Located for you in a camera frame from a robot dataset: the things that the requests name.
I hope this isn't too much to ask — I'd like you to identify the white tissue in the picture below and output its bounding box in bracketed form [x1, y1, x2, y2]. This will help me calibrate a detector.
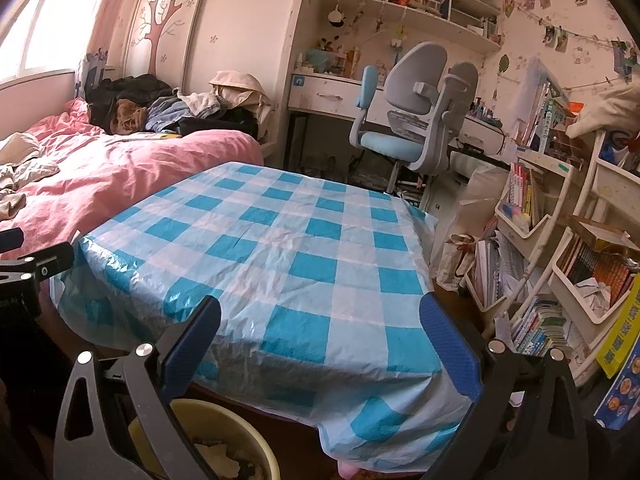
[192, 441, 242, 480]

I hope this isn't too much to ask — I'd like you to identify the row of red-spined books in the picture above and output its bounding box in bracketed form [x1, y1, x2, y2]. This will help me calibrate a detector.
[507, 162, 538, 226]

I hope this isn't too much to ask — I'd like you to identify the white wall shelf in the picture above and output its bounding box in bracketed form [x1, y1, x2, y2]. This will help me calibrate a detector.
[310, 0, 503, 56]

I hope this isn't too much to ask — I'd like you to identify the clear plastic bag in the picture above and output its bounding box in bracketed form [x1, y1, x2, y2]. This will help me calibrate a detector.
[430, 165, 508, 261]

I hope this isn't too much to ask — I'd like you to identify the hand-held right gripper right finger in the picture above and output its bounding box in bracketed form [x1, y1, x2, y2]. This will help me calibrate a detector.
[420, 294, 590, 480]

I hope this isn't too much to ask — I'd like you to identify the pink duvet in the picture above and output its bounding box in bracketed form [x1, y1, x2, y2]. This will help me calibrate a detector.
[0, 99, 265, 301]

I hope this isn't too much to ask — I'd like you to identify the row of upright books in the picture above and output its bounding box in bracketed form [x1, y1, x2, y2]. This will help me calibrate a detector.
[515, 60, 571, 151]

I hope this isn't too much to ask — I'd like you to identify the blue checked tablecloth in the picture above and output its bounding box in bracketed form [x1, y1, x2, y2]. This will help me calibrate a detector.
[50, 161, 476, 476]

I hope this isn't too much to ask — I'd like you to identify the blue printed box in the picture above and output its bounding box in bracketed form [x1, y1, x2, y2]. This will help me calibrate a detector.
[594, 345, 640, 431]

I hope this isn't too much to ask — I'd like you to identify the white book rack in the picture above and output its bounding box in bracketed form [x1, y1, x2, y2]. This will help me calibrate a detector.
[465, 125, 640, 386]

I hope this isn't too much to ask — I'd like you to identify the stack of papers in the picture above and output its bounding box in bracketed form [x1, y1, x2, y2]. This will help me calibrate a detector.
[472, 237, 531, 306]

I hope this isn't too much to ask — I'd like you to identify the blue denim garment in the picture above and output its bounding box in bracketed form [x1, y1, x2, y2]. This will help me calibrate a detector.
[145, 96, 191, 133]

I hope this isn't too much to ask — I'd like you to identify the cream padded jacket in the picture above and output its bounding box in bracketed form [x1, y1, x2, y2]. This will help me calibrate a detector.
[0, 132, 61, 191]

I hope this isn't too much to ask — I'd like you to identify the printed pink curtain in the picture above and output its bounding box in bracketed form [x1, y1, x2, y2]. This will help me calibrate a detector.
[75, 50, 108, 100]

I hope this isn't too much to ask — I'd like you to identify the grey and blue desk chair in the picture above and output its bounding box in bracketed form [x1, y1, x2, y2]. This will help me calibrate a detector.
[348, 41, 480, 193]

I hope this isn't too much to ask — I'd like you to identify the cream knit garment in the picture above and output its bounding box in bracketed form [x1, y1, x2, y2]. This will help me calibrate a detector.
[0, 192, 27, 221]

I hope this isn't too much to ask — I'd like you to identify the white desk with drawers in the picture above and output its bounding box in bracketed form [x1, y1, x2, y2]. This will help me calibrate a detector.
[287, 70, 506, 171]

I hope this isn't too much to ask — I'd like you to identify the black jacket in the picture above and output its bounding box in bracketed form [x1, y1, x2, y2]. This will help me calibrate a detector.
[87, 74, 173, 133]

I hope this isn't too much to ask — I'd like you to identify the string of hanging photos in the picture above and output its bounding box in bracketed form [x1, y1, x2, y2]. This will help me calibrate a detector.
[502, 0, 640, 92]

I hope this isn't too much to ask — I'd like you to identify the brown garment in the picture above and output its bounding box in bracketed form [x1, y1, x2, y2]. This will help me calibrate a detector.
[111, 100, 147, 136]

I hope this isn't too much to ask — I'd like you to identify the yellow box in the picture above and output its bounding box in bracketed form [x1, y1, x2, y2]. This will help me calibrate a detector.
[595, 275, 640, 378]

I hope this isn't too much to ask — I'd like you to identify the stack of colourful books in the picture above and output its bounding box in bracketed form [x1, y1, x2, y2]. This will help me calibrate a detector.
[510, 297, 568, 358]

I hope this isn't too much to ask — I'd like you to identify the pile of clothes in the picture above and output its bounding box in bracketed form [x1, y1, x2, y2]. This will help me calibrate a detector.
[107, 0, 301, 106]

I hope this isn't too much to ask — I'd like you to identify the yellow plastic bin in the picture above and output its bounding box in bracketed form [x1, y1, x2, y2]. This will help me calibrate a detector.
[127, 400, 281, 480]

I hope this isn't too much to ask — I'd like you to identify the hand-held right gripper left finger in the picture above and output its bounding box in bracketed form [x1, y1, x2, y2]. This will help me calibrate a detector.
[52, 296, 222, 480]

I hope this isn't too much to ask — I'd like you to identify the cream tote bag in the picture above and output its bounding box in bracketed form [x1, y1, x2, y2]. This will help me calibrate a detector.
[437, 232, 476, 291]

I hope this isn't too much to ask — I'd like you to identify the white cloth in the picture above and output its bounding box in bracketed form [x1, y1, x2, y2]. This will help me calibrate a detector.
[172, 89, 223, 117]

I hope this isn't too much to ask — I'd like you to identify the window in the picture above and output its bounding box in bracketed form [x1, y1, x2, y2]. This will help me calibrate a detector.
[0, 0, 116, 81]

